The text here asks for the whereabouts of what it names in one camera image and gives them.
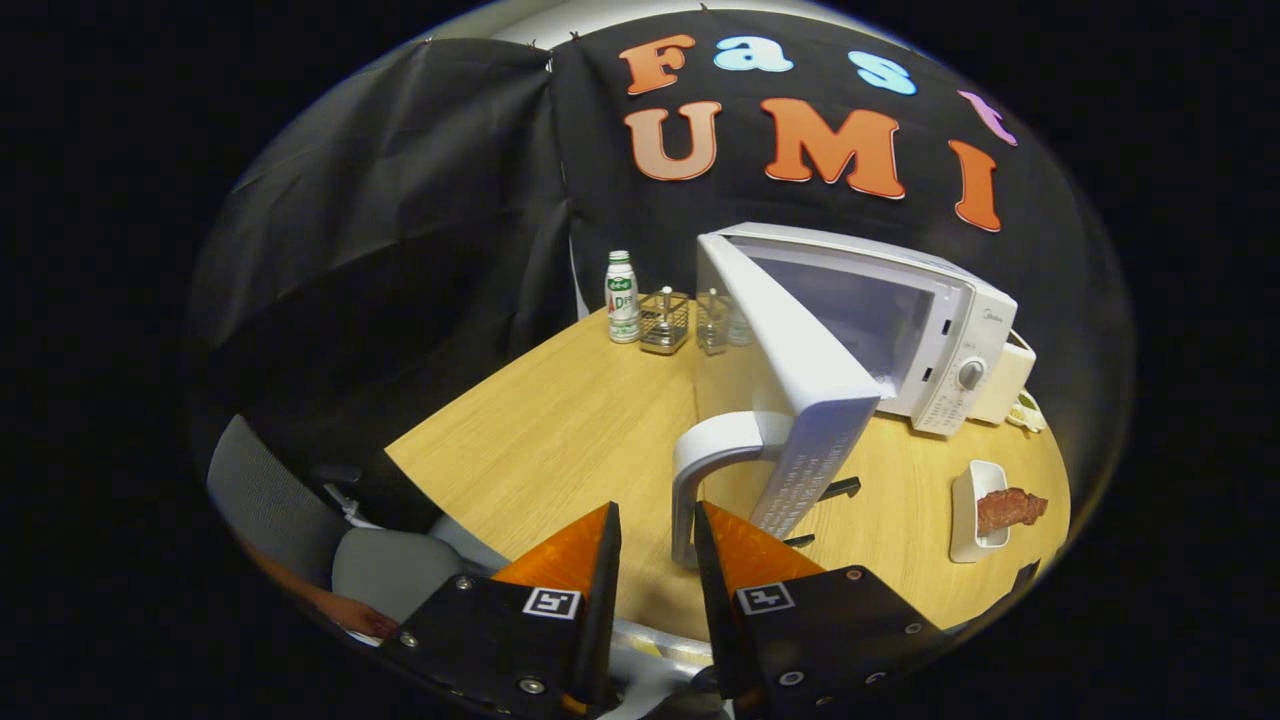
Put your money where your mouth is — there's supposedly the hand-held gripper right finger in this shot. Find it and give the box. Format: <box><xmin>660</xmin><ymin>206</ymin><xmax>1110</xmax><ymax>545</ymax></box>
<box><xmin>693</xmin><ymin>500</ymin><xmax>951</xmax><ymax>719</ymax></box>

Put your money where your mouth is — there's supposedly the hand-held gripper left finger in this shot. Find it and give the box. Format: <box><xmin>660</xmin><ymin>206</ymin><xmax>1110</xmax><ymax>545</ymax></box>
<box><xmin>380</xmin><ymin>502</ymin><xmax>623</xmax><ymax>719</ymax></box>

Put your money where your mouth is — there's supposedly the white microwave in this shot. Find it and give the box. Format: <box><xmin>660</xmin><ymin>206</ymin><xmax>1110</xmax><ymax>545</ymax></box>
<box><xmin>670</xmin><ymin>222</ymin><xmax>1019</xmax><ymax>571</ymax></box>

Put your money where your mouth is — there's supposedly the brown braised meat piece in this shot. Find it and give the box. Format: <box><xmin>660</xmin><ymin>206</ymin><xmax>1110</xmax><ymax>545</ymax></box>
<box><xmin>977</xmin><ymin>487</ymin><xmax>1049</xmax><ymax>536</ymax></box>

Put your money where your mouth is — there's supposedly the grey office chair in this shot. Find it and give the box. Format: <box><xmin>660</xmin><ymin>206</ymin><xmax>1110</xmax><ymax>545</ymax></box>
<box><xmin>207</xmin><ymin>415</ymin><xmax>511</xmax><ymax>641</ymax></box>

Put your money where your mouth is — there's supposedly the white rectangular dish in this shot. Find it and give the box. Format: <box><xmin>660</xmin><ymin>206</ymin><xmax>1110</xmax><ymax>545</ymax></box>
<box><xmin>950</xmin><ymin>460</ymin><xmax>1011</xmax><ymax>564</ymax></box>

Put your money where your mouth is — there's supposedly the clear glass jar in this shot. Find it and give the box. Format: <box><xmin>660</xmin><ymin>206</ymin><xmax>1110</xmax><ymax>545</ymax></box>
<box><xmin>695</xmin><ymin>288</ymin><xmax>731</xmax><ymax>356</ymax></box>

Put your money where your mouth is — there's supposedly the white bottle with green label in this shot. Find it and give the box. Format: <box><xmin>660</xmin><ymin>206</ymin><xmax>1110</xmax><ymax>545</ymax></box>
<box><xmin>604</xmin><ymin>250</ymin><xmax>641</xmax><ymax>345</ymax></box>

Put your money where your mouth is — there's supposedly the cream white toaster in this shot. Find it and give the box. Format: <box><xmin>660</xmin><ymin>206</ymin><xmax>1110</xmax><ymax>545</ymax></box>
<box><xmin>968</xmin><ymin>328</ymin><xmax>1038</xmax><ymax>426</ymax></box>

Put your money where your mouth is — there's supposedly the wire condiment holder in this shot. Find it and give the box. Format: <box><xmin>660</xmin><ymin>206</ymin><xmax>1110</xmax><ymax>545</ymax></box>
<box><xmin>640</xmin><ymin>287</ymin><xmax>691</xmax><ymax>356</ymax></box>

